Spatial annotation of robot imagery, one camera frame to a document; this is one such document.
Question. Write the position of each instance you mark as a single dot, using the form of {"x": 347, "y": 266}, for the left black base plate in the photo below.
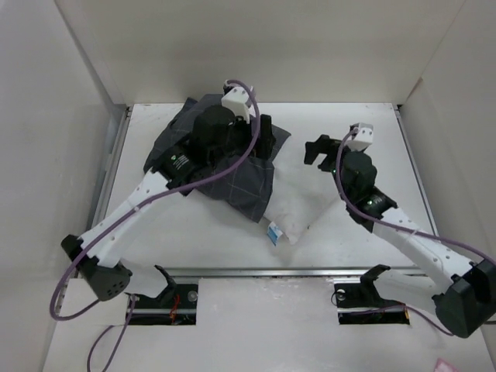
{"x": 179, "y": 309}

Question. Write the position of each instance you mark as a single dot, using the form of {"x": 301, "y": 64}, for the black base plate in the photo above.
{"x": 357, "y": 305}
{"x": 179, "y": 309}

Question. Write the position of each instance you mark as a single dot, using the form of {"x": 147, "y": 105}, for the dark grey checked pillowcase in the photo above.
{"x": 245, "y": 182}

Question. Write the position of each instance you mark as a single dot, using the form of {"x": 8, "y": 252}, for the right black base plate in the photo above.
{"x": 357, "y": 305}

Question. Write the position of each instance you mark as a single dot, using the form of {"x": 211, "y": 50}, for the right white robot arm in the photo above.
{"x": 458, "y": 285}

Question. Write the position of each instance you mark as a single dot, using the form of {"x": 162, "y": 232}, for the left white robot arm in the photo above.
{"x": 106, "y": 243}

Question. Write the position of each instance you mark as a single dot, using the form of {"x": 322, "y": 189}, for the blue white pillow label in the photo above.
{"x": 274, "y": 233}

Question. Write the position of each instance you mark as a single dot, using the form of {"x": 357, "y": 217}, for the pink object in corner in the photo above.
{"x": 444, "y": 366}

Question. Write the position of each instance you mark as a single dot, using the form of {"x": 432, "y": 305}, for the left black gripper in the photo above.
{"x": 266, "y": 140}

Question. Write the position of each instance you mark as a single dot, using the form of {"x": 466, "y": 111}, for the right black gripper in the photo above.
{"x": 322, "y": 145}

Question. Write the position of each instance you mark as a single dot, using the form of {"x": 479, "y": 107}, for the aluminium rail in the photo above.
{"x": 271, "y": 272}

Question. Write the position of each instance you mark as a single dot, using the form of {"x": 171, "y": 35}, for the white pillow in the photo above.
{"x": 300, "y": 195}

